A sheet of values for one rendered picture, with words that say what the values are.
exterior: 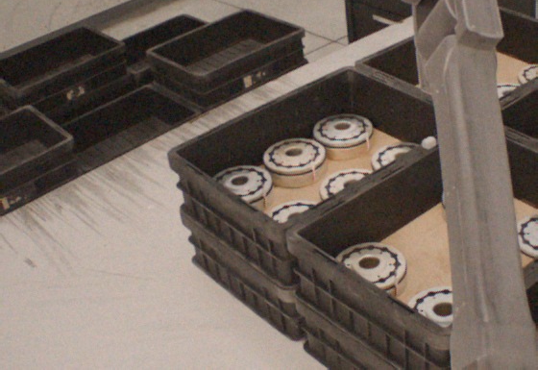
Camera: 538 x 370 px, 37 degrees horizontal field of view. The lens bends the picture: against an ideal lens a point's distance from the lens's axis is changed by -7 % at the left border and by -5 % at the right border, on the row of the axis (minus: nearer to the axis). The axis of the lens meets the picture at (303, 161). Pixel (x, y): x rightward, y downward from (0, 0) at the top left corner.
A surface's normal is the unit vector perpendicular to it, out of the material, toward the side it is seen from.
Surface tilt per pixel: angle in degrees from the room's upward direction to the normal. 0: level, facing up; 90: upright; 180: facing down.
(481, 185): 34
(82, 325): 0
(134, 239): 0
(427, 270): 0
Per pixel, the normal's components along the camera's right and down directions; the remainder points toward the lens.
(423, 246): -0.10, -0.84
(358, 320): -0.76, 0.40
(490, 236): 0.26, -0.48
